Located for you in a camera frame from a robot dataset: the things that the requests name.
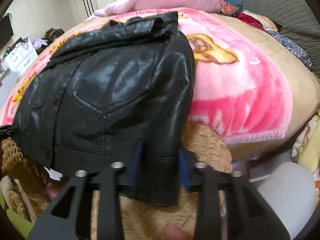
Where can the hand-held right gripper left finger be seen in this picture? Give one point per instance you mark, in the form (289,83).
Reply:
(132,170)

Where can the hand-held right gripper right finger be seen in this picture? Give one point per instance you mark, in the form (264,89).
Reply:
(185,171)

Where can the black leather jacket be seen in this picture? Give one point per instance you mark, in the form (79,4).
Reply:
(112,92)

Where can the person's right hand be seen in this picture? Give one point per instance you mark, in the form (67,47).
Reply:
(177,233)

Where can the brown fluffy blanket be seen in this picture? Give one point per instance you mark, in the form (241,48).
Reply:
(207,142)

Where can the pink cartoon printed blanket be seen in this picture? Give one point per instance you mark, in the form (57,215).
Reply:
(237,92)

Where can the person's leg in light pants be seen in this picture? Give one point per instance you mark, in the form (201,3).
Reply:
(285,192)

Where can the yellow cartoon print quilt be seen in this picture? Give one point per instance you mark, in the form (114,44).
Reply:
(307,150)

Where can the lime green cloth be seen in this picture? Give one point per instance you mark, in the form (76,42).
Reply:
(17,220)

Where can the beige plush bed blanket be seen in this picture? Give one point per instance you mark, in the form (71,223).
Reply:
(287,67)

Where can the lilac cloth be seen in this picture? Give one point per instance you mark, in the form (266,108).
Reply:
(40,43)

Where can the dark bag pile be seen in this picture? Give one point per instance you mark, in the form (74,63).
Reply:
(53,33)

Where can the white drawer cabinet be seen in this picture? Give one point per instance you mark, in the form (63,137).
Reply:
(20,55)

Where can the blue white patterned cloth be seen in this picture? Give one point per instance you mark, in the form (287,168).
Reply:
(290,45)

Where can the red and cream pillow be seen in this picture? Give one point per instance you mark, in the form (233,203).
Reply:
(250,20)

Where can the white door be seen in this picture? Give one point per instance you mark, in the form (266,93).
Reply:
(87,7)

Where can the blue floral pillow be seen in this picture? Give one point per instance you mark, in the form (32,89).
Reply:
(230,0)

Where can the black flat screen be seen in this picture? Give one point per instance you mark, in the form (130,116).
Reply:
(5,32)

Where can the grey quilted headboard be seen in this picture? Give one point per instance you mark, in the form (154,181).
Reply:
(287,10)

